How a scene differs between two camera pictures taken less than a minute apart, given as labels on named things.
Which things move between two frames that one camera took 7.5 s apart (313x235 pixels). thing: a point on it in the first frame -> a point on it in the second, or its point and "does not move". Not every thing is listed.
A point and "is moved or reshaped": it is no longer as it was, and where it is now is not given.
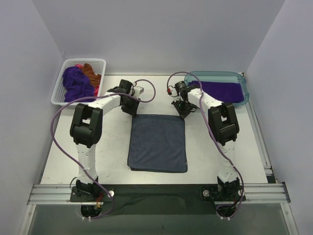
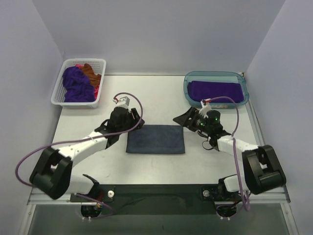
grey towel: [157, 144] is moved or reshaped
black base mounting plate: [159, 199] does not move
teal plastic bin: [228, 87] does not move
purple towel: [226, 92] does not move
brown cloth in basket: [94, 79] does not move
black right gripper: [182, 109] -> [191, 120]
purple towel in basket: [77, 85] does not move
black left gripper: [130, 109] -> [132, 118]
